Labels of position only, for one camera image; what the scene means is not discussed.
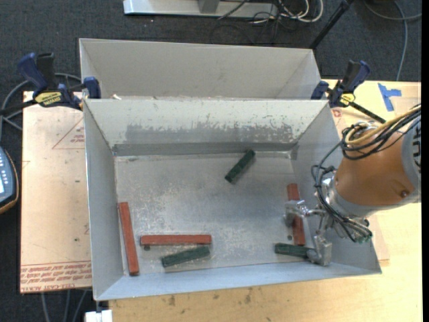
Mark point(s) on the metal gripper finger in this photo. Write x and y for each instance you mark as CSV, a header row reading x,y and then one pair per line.
x,y
295,210
322,252

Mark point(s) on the red-brown flat block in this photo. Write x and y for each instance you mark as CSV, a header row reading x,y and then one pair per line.
x,y
128,238
176,239
293,192

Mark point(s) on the dark green flat block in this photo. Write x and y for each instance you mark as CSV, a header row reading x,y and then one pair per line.
x,y
240,167
291,249
186,256

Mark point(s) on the grey metal bin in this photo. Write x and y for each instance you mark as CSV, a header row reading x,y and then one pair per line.
x,y
207,206

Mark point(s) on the brown cardboard board red print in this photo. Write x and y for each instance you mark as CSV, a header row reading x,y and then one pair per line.
x,y
53,196

